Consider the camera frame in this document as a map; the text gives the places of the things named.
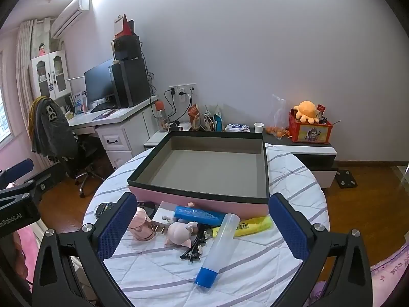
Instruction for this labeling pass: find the white air conditioner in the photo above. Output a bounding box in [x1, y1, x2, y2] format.
[51, 0, 93, 39]

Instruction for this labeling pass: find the clear bottle with blue cap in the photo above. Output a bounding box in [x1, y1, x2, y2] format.
[195, 213, 241, 288]

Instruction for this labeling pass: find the blue tube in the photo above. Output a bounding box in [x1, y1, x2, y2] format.
[174, 205, 226, 226]

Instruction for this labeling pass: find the blue snack bag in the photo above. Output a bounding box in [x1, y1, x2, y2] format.
[213, 105, 224, 131]

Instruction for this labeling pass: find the pink printed blanket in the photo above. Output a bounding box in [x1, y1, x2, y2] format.
[315, 246, 409, 307]

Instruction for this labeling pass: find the red paper bag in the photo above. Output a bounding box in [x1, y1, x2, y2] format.
[114, 13, 136, 39]

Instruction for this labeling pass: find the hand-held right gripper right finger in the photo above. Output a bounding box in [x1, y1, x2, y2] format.
[268, 193, 373, 307]

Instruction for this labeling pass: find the black computer monitor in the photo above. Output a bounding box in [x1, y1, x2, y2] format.
[84, 58, 117, 106]

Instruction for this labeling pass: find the black speaker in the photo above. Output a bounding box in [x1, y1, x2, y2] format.
[112, 35, 143, 61]

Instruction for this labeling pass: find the pink box with dark rim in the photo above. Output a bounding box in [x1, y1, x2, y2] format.
[127, 130, 270, 220]

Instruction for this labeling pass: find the orange octopus plush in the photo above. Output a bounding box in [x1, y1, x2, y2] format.
[294, 101, 320, 124]

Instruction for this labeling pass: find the white wall outlet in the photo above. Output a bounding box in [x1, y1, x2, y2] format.
[168, 83, 196, 103]

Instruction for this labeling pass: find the black computer tower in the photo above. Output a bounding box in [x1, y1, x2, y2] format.
[109, 58, 151, 108]

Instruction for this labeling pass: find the clear plastic bag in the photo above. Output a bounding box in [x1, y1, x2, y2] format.
[271, 94, 288, 128]

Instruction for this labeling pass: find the red printed box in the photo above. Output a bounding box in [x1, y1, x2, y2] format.
[288, 109, 333, 144]

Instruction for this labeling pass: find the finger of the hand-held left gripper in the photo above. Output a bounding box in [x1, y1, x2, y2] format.
[0, 159, 34, 190]
[31, 161, 70, 204]

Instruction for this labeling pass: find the white snack bag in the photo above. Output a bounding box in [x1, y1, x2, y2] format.
[204, 105, 215, 131]

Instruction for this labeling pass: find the pink cup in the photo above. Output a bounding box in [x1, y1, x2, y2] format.
[128, 207, 157, 242]

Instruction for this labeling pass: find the black remote control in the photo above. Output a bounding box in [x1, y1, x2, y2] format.
[95, 201, 156, 221]

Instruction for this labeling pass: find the black power cable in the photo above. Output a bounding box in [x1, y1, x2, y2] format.
[164, 89, 180, 119]

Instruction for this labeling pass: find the blue and white box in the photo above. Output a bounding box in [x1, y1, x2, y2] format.
[73, 91, 87, 114]

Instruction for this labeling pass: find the white glass-door cabinet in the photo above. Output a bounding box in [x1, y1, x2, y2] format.
[30, 50, 72, 103]

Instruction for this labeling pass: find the black hair clips bundle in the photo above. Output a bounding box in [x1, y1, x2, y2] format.
[180, 227, 213, 260]

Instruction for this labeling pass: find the wet wipes pack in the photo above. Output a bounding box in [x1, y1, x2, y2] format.
[224, 122, 250, 132]

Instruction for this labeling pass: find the black keyboard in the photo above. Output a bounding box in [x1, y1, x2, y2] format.
[90, 102, 119, 113]

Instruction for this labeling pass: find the black floor scale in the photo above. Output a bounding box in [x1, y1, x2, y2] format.
[334, 169, 358, 189]

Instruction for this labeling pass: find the white desk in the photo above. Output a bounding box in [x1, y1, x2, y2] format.
[67, 95, 160, 170]

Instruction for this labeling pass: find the orange snack bag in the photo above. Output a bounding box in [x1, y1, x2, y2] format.
[187, 104, 202, 131]

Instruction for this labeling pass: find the pink doll figurine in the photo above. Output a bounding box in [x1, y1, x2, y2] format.
[161, 215, 200, 248]

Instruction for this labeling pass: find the clear bottle with orange cap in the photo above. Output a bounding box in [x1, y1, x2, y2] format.
[154, 101, 170, 133]

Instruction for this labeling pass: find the pile of small oranges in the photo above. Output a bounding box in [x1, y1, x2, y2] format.
[267, 126, 291, 139]

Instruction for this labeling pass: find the pink fluffy blanket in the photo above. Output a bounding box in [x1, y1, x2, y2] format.
[12, 225, 36, 287]

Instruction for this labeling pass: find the yellow highlighter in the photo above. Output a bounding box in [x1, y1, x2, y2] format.
[212, 216, 274, 238]

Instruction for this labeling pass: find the small white box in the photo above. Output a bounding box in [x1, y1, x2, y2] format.
[152, 201, 179, 227]

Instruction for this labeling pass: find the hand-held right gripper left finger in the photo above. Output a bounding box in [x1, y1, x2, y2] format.
[32, 192, 138, 307]

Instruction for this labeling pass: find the window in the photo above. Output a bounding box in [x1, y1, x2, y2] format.
[0, 51, 15, 148]

